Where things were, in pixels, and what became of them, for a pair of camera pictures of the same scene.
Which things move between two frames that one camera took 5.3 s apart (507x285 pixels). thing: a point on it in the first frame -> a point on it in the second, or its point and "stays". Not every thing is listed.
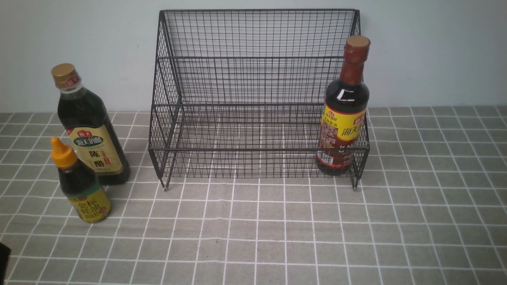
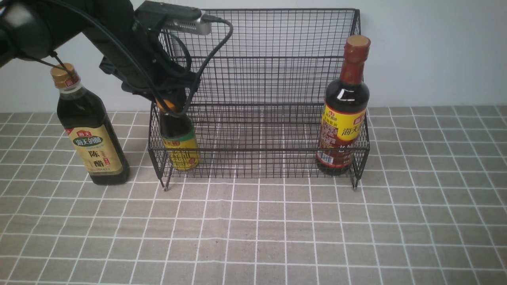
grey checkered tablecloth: [430, 208] stays
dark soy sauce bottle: [345, 107] stays
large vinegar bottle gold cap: [86, 128] stays
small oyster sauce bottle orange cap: [84, 190] -> [180, 137]
